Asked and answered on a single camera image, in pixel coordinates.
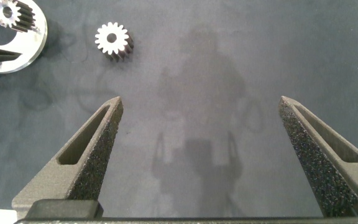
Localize large steel gear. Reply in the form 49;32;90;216
94;21;135;63

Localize round white pin plate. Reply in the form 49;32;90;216
0;0;48;75

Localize dark work mat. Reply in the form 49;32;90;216
0;0;358;218

